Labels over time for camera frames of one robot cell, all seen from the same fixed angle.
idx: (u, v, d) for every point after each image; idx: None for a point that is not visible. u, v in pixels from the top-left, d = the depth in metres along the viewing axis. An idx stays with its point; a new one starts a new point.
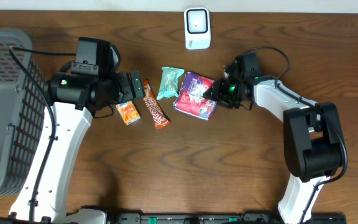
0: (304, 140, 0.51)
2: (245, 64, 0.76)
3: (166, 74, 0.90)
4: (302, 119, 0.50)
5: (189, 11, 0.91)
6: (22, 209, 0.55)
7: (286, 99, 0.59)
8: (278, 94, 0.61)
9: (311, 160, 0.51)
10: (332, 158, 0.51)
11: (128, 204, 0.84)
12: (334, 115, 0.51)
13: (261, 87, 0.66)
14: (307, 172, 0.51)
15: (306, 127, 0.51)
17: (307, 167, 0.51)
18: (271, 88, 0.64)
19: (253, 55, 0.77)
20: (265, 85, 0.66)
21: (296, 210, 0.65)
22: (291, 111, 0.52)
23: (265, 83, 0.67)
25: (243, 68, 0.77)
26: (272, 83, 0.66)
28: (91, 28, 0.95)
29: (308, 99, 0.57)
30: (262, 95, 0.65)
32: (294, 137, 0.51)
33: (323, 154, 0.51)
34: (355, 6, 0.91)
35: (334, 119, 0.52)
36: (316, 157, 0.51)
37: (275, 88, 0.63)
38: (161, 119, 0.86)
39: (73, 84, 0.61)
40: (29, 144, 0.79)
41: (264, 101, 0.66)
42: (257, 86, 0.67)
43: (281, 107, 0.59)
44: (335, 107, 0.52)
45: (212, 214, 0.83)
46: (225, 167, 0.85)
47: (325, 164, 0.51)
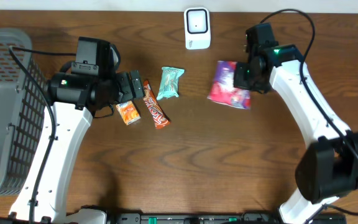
0: (326, 174, 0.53)
2: (259, 36, 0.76)
3: (166, 75, 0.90)
4: (329, 154, 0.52)
5: (189, 11, 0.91)
6: (22, 209, 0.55)
7: (316, 116, 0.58)
8: (305, 99, 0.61)
9: (328, 190, 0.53)
10: (348, 186, 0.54)
11: (128, 204, 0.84)
12: None
13: (283, 71, 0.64)
14: (321, 198, 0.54)
15: (330, 160, 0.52)
17: (324, 195, 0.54)
18: (296, 79, 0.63)
19: (267, 28, 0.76)
20: (289, 73, 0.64)
21: (299, 218, 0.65)
22: (319, 144, 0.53)
23: (288, 68, 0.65)
25: (256, 39, 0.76)
26: (298, 71, 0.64)
28: (91, 28, 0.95)
29: (340, 121, 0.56)
30: (283, 83, 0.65)
32: (317, 171, 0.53)
33: (341, 183, 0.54)
34: (355, 6, 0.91)
35: None
36: (334, 187, 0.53)
37: (301, 83, 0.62)
38: (161, 119, 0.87)
39: (73, 84, 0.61)
40: (29, 144, 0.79)
41: (282, 86, 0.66)
42: (277, 69, 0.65)
43: (306, 119, 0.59)
44: None
45: (212, 214, 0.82)
46: (225, 167, 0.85)
47: (340, 192, 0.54)
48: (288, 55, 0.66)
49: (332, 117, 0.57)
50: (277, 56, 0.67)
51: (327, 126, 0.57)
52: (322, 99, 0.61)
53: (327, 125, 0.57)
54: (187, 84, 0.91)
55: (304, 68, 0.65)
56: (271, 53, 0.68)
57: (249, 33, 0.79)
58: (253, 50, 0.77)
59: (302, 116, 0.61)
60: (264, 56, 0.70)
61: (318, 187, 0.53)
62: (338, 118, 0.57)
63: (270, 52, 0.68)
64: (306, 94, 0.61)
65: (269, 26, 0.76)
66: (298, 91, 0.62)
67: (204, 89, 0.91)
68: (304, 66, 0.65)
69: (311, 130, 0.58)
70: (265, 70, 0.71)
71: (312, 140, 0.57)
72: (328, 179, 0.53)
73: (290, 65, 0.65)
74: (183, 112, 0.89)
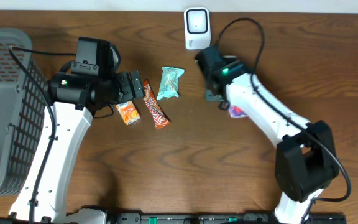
0: (301, 170, 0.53)
2: (207, 61, 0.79)
3: (166, 74, 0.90)
4: (297, 151, 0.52)
5: (189, 11, 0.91)
6: (22, 209, 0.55)
7: (275, 119, 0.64)
8: (262, 107, 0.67)
9: (309, 185, 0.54)
10: (327, 177, 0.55)
11: (128, 204, 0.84)
12: (325, 135, 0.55)
13: (235, 87, 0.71)
14: (304, 193, 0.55)
15: (300, 157, 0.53)
17: (306, 191, 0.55)
18: (249, 91, 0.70)
19: (212, 50, 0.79)
20: (240, 89, 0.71)
21: (295, 217, 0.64)
22: (284, 144, 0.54)
23: (238, 84, 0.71)
25: (205, 65, 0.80)
26: (248, 83, 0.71)
28: (91, 28, 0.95)
29: (298, 117, 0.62)
30: (240, 98, 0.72)
32: (292, 171, 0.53)
33: (318, 175, 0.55)
34: (355, 5, 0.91)
35: (326, 140, 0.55)
36: (313, 180, 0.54)
37: (254, 93, 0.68)
38: (161, 119, 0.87)
39: (73, 84, 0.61)
40: (29, 144, 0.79)
41: (240, 99, 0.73)
42: (229, 87, 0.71)
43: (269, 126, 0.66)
44: (325, 126, 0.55)
45: (212, 214, 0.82)
46: (225, 167, 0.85)
47: (321, 183, 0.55)
48: (236, 71, 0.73)
49: (290, 114, 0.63)
50: (227, 76, 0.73)
51: (288, 126, 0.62)
52: (278, 102, 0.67)
53: (287, 124, 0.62)
54: (187, 84, 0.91)
55: (255, 79, 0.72)
56: (220, 74, 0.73)
57: (197, 59, 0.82)
58: (206, 74, 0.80)
59: (266, 124, 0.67)
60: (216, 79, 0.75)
61: (299, 185, 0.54)
62: (295, 116, 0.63)
63: (219, 73, 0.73)
64: (261, 102, 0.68)
65: (214, 49, 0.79)
66: (253, 101, 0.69)
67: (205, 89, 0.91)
68: (254, 77, 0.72)
69: (275, 132, 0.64)
70: (220, 89, 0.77)
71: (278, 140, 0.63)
72: (305, 175, 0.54)
73: (240, 79, 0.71)
74: (183, 112, 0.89)
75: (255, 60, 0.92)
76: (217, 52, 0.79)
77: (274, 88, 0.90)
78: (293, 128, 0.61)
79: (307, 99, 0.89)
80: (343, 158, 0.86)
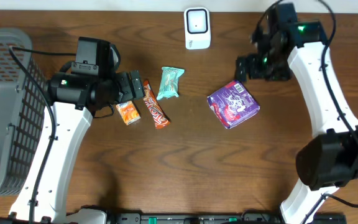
0: (328, 163, 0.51)
2: (279, 14, 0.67)
3: (166, 74, 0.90)
4: (334, 148, 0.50)
5: (189, 11, 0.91)
6: (22, 209, 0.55)
7: (329, 108, 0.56)
8: (322, 87, 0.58)
9: (326, 180, 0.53)
10: (346, 178, 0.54)
11: (128, 204, 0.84)
12: None
13: (305, 52, 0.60)
14: (319, 183, 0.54)
15: (334, 154, 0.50)
17: (321, 184, 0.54)
18: (316, 65, 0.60)
19: (290, 5, 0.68)
20: (310, 53, 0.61)
21: (299, 214, 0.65)
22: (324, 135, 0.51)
23: (310, 50, 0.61)
25: (276, 18, 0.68)
26: (319, 55, 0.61)
28: (91, 28, 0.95)
29: (351, 117, 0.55)
30: (301, 65, 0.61)
32: (319, 162, 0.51)
33: (339, 175, 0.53)
34: (355, 5, 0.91)
35: None
36: (332, 177, 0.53)
37: (321, 69, 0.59)
38: (161, 119, 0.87)
39: (73, 84, 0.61)
40: (29, 144, 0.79)
41: (299, 69, 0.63)
42: (299, 49, 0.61)
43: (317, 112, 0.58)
44: None
45: (212, 214, 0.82)
46: (225, 167, 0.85)
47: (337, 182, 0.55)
48: (311, 32, 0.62)
49: (345, 110, 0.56)
50: (301, 35, 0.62)
51: (339, 120, 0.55)
52: (337, 90, 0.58)
53: (339, 119, 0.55)
54: (188, 84, 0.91)
55: (327, 54, 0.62)
56: (293, 30, 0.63)
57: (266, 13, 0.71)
58: (275, 28, 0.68)
59: (314, 107, 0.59)
60: (286, 32, 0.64)
61: (318, 175, 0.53)
62: (350, 113, 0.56)
63: (293, 28, 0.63)
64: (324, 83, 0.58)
65: (289, 5, 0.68)
66: (316, 77, 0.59)
67: (205, 89, 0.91)
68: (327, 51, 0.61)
69: (320, 119, 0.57)
70: (283, 46, 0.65)
71: (319, 132, 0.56)
72: (329, 170, 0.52)
73: (313, 46, 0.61)
74: (183, 112, 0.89)
75: None
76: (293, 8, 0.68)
77: (274, 88, 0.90)
78: (343, 126, 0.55)
79: None
80: None
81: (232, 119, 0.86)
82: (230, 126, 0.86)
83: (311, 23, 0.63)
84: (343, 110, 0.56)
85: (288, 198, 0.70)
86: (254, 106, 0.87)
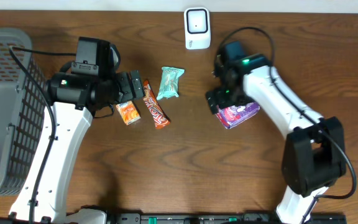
0: (307, 163, 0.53)
2: (229, 52, 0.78)
3: (166, 74, 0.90)
4: (306, 143, 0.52)
5: (189, 11, 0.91)
6: (22, 209, 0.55)
7: (288, 111, 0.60)
8: (277, 98, 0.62)
9: (314, 178, 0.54)
10: (331, 172, 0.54)
11: (128, 204, 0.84)
12: (336, 132, 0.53)
13: (253, 78, 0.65)
14: (308, 186, 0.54)
15: (309, 151, 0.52)
17: (310, 185, 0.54)
18: (266, 83, 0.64)
19: (236, 44, 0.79)
20: (260, 78, 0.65)
21: (296, 216, 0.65)
22: (294, 134, 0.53)
23: (258, 74, 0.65)
25: (227, 55, 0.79)
26: (266, 74, 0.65)
28: (91, 28, 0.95)
29: (312, 112, 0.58)
30: (256, 89, 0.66)
32: (298, 163, 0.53)
33: (324, 172, 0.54)
34: (355, 6, 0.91)
35: (337, 136, 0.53)
36: (317, 174, 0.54)
37: (272, 84, 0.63)
38: (161, 119, 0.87)
39: (73, 84, 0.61)
40: (29, 144, 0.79)
41: (255, 91, 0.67)
42: (248, 76, 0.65)
43: (283, 119, 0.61)
44: (337, 123, 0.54)
45: (212, 214, 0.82)
46: (225, 167, 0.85)
47: (325, 180, 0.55)
48: (256, 62, 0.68)
49: (304, 107, 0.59)
50: (247, 65, 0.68)
51: (300, 118, 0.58)
52: (293, 94, 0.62)
53: (300, 117, 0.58)
54: (188, 84, 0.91)
55: (274, 72, 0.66)
56: (240, 63, 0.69)
57: (219, 53, 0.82)
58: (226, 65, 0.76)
59: (277, 116, 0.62)
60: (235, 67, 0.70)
61: (303, 177, 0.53)
62: (309, 109, 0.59)
63: (239, 63, 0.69)
64: (278, 95, 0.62)
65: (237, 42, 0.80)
66: (269, 91, 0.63)
67: (205, 89, 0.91)
68: (273, 70, 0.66)
69: (286, 125, 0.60)
70: (237, 81, 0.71)
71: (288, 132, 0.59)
72: (311, 169, 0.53)
73: (259, 70, 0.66)
74: (183, 112, 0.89)
75: None
76: (240, 46, 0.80)
77: None
78: (306, 121, 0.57)
79: (307, 99, 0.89)
80: None
81: (232, 119, 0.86)
82: (230, 126, 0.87)
83: (254, 55, 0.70)
84: (302, 107, 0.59)
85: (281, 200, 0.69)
86: (254, 105, 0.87)
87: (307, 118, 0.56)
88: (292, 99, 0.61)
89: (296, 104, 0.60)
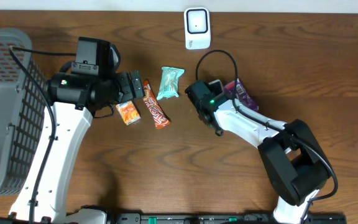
0: (288, 169, 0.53)
2: (196, 94, 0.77)
3: (166, 75, 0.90)
4: (278, 149, 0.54)
5: (189, 11, 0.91)
6: (22, 209, 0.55)
7: (255, 126, 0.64)
8: (243, 121, 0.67)
9: (303, 184, 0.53)
10: (318, 175, 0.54)
11: (128, 204, 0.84)
12: (304, 132, 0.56)
13: (220, 113, 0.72)
14: (301, 195, 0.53)
15: (284, 157, 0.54)
17: (302, 193, 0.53)
18: (232, 112, 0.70)
19: (200, 82, 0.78)
20: (225, 111, 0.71)
21: (294, 218, 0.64)
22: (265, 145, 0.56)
23: (223, 108, 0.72)
25: (195, 97, 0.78)
26: (231, 105, 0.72)
28: (91, 28, 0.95)
29: (275, 121, 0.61)
30: (226, 121, 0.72)
32: (278, 171, 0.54)
33: (311, 175, 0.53)
34: (355, 6, 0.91)
35: (307, 136, 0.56)
36: (304, 180, 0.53)
37: (236, 112, 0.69)
38: (161, 119, 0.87)
39: (73, 84, 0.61)
40: (29, 144, 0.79)
41: (227, 123, 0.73)
42: (216, 113, 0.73)
43: (252, 135, 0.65)
44: (302, 124, 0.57)
45: (212, 214, 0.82)
46: (226, 167, 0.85)
47: (316, 185, 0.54)
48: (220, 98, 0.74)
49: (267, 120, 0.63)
50: (214, 104, 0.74)
51: (266, 130, 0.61)
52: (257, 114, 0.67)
53: (266, 129, 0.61)
54: (188, 84, 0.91)
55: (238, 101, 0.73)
56: (207, 104, 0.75)
57: (188, 94, 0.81)
58: (197, 106, 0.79)
59: (249, 136, 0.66)
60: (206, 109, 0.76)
61: (291, 185, 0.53)
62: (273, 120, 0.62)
63: (207, 104, 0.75)
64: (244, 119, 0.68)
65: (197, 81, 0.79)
66: (235, 118, 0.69)
67: None
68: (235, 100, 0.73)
69: (257, 141, 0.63)
70: (211, 120, 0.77)
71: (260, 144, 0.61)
72: (294, 174, 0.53)
73: (224, 104, 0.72)
74: (183, 112, 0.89)
75: (255, 60, 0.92)
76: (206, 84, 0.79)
77: (274, 88, 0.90)
78: (273, 130, 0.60)
79: (307, 99, 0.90)
80: (343, 158, 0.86)
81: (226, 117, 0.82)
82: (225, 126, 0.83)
83: (220, 95, 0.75)
84: (266, 121, 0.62)
85: (278, 204, 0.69)
86: (253, 106, 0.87)
87: (272, 128, 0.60)
88: (255, 116, 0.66)
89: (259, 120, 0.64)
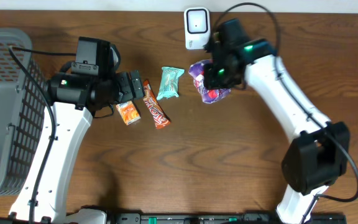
0: (311, 167, 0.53)
2: (229, 37, 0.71)
3: (166, 74, 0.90)
4: (313, 148, 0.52)
5: (189, 11, 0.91)
6: (22, 209, 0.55)
7: (296, 111, 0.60)
8: (283, 95, 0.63)
9: (316, 180, 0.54)
10: (333, 174, 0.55)
11: (128, 204, 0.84)
12: (343, 137, 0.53)
13: (258, 68, 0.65)
14: (309, 188, 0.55)
15: (312, 156, 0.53)
17: (311, 186, 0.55)
18: (272, 76, 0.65)
19: (236, 23, 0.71)
20: (263, 68, 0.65)
21: (296, 215, 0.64)
22: (299, 139, 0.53)
23: (262, 64, 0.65)
25: (227, 39, 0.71)
26: (273, 66, 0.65)
28: (91, 28, 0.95)
29: (319, 115, 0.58)
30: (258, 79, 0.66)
32: (302, 166, 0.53)
33: (326, 172, 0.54)
34: (355, 6, 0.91)
35: (343, 140, 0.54)
36: (320, 177, 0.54)
37: (278, 79, 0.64)
38: (161, 119, 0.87)
39: (73, 84, 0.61)
40: (29, 144, 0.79)
41: (258, 83, 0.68)
42: (250, 66, 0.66)
43: (286, 116, 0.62)
44: (344, 129, 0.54)
45: (212, 214, 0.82)
46: (226, 167, 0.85)
47: (327, 180, 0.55)
48: (260, 45, 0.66)
49: (311, 107, 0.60)
50: (250, 53, 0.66)
51: (307, 121, 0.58)
52: (299, 92, 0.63)
53: (307, 120, 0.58)
54: (187, 84, 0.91)
55: (279, 63, 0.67)
56: (242, 50, 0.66)
57: (218, 33, 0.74)
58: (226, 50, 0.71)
59: (280, 114, 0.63)
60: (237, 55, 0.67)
61: (306, 178, 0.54)
62: (317, 111, 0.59)
63: (242, 48, 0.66)
64: (284, 91, 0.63)
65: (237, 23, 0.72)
66: (273, 88, 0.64)
67: None
68: (278, 62, 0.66)
69: (291, 124, 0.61)
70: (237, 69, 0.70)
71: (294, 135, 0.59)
72: (314, 171, 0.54)
73: (263, 60, 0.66)
74: (183, 112, 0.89)
75: None
76: (243, 30, 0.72)
77: None
78: (313, 126, 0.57)
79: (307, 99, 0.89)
80: None
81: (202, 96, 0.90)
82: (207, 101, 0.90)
83: (258, 41, 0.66)
84: (310, 111, 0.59)
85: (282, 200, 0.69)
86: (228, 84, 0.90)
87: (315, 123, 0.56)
88: (299, 98, 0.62)
89: (303, 106, 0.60)
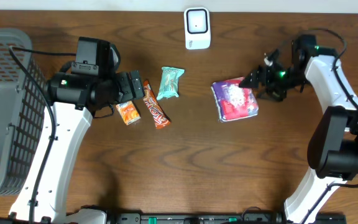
0: (334, 141, 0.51)
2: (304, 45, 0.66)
3: (166, 74, 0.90)
4: (344, 119, 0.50)
5: (189, 11, 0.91)
6: (22, 209, 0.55)
7: (337, 91, 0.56)
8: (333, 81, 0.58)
9: (334, 160, 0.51)
10: (355, 165, 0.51)
11: (128, 204, 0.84)
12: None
13: (320, 60, 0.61)
14: (325, 166, 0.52)
15: (340, 129, 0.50)
17: (327, 164, 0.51)
18: (327, 67, 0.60)
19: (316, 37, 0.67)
20: (322, 60, 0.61)
21: (302, 208, 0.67)
22: (334, 108, 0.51)
23: (322, 56, 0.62)
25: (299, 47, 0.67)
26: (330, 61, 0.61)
28: (91, 28, 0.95)
29: None
30: (314, 70, 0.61)
32: (325, 135, 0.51)
33: (348, 159, 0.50)
34: (355, 6, 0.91)
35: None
36: (340, 159, 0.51)
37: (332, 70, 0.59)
38: (161, 119, 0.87)
39: (73, 84, 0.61)
40: (29, 144, 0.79)
41: (313, 73, 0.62)
42: (313, 58, 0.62)
43: (328, 95, 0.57)
44: None
45: (212, 214, 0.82)
46: (225, 167, 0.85)
47: (346, 168, 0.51)
48: (327, 51, 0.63)
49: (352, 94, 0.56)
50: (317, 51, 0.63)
51: (346, 101, 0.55)
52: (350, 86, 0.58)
53: (347, 100, 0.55)
54: (188, 84, 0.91)
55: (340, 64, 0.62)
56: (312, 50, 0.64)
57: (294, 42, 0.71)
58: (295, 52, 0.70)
59: (324, 95, 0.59)
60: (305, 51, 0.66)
61: (325, 152, 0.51)
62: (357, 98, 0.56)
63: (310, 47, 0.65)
64: (335, 79, 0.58)
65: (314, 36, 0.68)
66: (327, 75, 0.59)
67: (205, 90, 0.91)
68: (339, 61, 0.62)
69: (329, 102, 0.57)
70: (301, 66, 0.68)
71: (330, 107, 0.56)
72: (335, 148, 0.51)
73: (324, 56, 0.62)
74: (183, 112, 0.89)
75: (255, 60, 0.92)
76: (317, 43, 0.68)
77: None
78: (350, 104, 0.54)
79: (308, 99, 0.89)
80: None
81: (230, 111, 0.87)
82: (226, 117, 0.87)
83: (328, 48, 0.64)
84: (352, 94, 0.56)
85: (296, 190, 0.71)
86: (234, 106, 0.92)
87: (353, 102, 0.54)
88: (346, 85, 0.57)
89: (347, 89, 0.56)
